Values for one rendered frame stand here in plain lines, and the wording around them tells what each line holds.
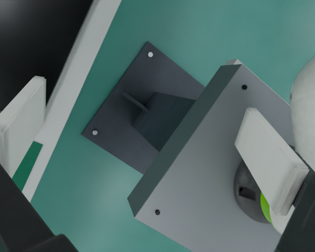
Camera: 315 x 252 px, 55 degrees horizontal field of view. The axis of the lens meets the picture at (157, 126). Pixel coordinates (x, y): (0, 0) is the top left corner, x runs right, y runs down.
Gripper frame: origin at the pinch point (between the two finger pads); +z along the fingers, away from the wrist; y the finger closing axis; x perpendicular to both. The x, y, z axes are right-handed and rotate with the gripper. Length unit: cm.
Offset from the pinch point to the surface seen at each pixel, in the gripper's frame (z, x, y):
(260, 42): 122, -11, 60
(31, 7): 33.9, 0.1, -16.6
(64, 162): 91, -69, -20
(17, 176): 26.6, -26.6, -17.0
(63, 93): 32.5, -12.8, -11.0
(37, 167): 27.7, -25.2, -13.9
